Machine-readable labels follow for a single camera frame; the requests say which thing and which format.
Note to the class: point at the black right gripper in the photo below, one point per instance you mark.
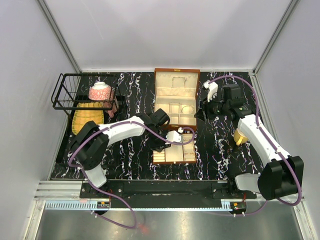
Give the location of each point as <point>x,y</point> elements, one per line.
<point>206,108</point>

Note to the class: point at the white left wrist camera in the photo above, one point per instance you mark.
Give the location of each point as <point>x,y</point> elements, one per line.
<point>175,136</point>

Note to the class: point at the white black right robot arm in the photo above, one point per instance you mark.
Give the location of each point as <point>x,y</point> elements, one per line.
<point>282,173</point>

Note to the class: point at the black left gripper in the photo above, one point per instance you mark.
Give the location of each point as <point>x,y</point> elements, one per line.
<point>160,147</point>

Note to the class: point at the pink patterned ceramic bowl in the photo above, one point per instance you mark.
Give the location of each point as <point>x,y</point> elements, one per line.
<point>100,91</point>

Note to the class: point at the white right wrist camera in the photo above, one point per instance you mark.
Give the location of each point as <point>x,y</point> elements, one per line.
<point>212,88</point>

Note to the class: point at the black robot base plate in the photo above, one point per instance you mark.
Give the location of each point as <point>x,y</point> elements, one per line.
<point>174,194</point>

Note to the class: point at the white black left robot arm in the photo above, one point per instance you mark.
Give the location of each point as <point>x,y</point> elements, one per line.
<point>90,143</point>

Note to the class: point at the brown jewelry tray insert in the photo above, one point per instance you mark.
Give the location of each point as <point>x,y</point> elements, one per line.
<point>177,154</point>

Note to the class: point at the brown leather jewelry box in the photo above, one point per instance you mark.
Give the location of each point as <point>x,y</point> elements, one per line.
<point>176,94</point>

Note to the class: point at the black wire dish rack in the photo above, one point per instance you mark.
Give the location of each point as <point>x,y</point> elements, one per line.
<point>73,88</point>

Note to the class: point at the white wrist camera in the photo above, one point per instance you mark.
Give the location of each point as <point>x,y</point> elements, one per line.
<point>212,88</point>
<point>175,136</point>

